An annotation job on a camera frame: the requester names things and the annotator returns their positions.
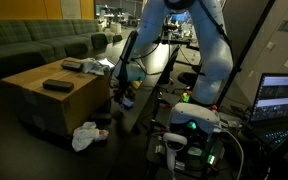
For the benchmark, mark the white VR headset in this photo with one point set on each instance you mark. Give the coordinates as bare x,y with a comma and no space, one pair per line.
206,119

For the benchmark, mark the black eyeglass case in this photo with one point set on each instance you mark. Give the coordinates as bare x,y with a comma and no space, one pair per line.
57,85

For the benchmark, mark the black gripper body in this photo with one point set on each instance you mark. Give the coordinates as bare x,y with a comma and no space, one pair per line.
118,93

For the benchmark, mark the plaid green sofa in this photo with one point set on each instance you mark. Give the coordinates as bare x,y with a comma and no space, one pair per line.
53,39

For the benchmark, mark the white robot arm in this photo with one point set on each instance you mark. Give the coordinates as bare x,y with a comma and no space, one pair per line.
214,46

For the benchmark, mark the brown plush toy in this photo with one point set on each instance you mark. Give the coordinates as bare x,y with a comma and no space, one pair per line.
129,92

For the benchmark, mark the white tablet device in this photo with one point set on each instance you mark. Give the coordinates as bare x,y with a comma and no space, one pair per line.
107,62

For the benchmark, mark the open laptop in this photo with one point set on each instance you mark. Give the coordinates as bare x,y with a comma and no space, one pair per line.
269,114

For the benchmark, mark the white plastic bag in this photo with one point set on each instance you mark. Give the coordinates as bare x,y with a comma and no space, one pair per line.
84,135

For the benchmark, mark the blue cloth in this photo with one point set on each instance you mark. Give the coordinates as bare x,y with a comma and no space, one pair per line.
127,104

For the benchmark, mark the white towel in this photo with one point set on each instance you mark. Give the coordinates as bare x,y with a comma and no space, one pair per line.
91,65

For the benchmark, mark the large cardboard box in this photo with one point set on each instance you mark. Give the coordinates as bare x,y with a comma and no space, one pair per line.
58,112

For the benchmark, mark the white VR controller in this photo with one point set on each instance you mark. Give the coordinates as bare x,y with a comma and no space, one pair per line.
174,143

